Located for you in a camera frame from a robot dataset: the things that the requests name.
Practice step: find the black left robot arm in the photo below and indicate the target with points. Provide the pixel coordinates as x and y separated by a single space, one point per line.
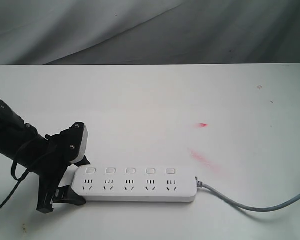
20 142

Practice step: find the left wrist camera white-faced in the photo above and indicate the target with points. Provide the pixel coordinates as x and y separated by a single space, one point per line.
74 141

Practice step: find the grey wrinkled backdrop cloth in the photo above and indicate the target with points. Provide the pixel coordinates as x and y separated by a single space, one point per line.
149 32

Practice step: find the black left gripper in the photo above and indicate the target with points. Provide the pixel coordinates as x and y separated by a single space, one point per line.
51 170

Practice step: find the white five-outlet power strip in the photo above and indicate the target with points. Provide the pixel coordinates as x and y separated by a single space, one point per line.
135 183

